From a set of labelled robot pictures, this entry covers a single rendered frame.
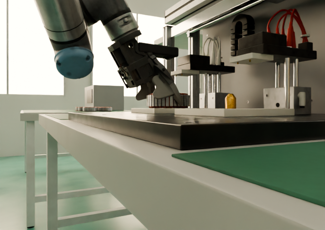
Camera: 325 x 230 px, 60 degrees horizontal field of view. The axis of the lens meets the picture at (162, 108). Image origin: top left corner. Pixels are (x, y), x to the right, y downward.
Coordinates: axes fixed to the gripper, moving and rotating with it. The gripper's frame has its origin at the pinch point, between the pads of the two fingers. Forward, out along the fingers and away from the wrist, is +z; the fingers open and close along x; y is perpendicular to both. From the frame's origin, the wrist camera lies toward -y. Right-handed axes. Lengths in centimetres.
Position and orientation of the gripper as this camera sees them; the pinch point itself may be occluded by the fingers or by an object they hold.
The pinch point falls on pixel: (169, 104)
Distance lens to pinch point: 72.9
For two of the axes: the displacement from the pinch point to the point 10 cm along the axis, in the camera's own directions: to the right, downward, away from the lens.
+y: -7.8, 5.0, -3.9
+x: 4.5, 0.0, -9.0
